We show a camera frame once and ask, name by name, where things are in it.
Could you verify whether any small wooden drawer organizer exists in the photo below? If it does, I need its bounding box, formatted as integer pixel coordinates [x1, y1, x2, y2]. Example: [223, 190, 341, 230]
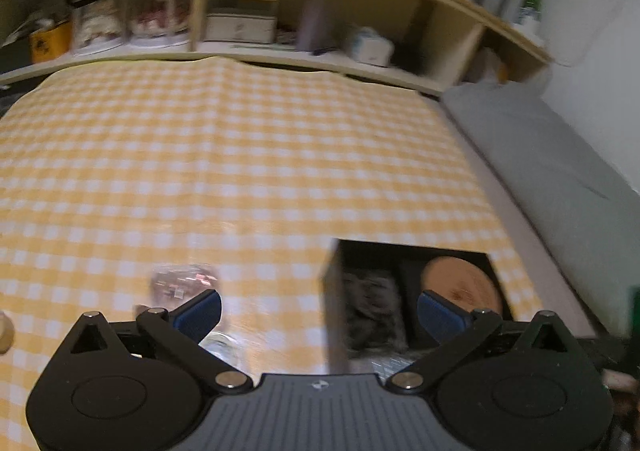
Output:
[204, 0, 280, 44]

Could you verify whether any black cable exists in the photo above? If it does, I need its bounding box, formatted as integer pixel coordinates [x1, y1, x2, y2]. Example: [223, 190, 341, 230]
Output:
[340, 267, 409, 357]

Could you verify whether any clear plastic pill pack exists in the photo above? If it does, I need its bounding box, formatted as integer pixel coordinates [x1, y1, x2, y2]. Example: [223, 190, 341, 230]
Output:
[150, 265, 219, 310]

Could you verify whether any round cork coaster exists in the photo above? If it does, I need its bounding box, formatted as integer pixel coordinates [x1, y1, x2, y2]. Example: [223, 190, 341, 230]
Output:
[421, 257, 503, 313]

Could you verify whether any yellow checkered cloth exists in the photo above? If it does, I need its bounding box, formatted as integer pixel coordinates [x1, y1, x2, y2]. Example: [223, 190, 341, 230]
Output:
[1, 58, 540, 450]

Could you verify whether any large black box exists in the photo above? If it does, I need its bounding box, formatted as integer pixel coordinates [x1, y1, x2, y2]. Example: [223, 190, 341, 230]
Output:
[322, 240, 514, 377]

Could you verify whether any white tissue box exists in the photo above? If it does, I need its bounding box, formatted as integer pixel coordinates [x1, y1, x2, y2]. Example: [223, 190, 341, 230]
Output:
[343, 27, 394, 67]

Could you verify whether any purple box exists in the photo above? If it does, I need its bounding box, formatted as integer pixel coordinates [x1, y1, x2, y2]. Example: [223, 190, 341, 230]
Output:
[296, 0, 334, 52]

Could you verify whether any green glass bottle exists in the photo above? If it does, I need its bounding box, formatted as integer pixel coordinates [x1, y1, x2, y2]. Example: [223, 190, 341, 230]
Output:
[516, 0, 542, 25]

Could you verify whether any wooden headboard shelf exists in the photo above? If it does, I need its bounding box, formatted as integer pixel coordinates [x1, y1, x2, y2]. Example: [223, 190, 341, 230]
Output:
[1, 0, 551, 96]

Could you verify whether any clear doll display case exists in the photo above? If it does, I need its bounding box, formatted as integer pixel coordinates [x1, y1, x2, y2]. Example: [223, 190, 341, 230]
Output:
[65, 0, 191, 55]

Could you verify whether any grey pillow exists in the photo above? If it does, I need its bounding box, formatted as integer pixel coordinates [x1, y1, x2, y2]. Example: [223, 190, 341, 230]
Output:
[440, 82, 639, 336]

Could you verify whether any yellow box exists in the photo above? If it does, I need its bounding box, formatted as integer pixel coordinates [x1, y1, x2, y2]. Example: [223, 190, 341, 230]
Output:
[29, 21, 73, 64]

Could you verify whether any light wooden block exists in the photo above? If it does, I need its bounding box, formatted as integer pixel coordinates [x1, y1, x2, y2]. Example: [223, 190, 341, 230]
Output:
[0, 311, 15, 355]

